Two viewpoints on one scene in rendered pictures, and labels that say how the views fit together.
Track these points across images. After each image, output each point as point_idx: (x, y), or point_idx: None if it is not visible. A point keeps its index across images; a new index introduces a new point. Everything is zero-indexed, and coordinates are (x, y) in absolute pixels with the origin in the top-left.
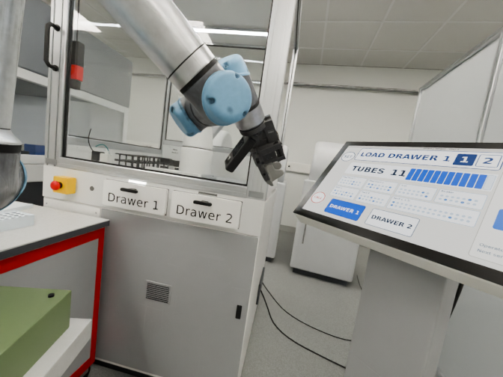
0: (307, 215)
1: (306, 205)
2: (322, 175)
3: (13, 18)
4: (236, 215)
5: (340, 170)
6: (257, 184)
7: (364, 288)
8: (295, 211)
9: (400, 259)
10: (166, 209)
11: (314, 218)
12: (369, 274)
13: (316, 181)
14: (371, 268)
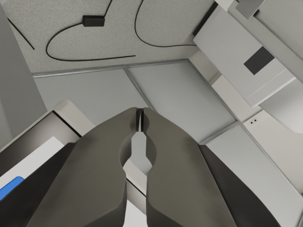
0: (22, 142)
1: (58, 147)
2: (137, 197)
3: None
4: None
5: (126, 224)
6: (289, 12)
7: (0, 114)
8: (51, 117)
9: None
10: None
11: (2, 152)
12: (4, 131)
13: (129, 182)
14: (6, 140)
